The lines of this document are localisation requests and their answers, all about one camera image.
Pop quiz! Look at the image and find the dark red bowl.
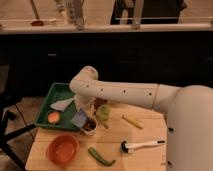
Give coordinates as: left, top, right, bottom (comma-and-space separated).
94, 98, 107, 110

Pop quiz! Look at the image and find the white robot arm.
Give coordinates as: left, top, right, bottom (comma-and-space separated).
69, 66, 213, 171

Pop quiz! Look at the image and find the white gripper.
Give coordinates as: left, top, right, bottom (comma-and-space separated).
74, 95, 94, 116

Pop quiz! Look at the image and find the black chair frame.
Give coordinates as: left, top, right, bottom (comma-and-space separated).
0, 64, 37, 171

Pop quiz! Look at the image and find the green small cup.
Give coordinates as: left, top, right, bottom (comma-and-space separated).
97, 105, 110, 121

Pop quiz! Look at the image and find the green plastic tray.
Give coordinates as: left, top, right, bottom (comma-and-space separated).
34, 82, 84, 132

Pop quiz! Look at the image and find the white handled brush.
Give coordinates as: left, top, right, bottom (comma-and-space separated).
120, 140, 165, 153

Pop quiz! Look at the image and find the wooden table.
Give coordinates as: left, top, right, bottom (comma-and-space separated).
25, 104, 166, 171

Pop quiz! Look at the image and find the orange round fruit toy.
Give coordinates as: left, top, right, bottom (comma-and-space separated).
47, 111, 60, 124

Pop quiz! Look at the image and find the orange plastic bowl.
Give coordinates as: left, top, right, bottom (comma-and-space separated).
46, 134, 79, 167

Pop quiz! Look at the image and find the white cup with contents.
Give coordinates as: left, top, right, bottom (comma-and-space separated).
80, 117, 97, 136

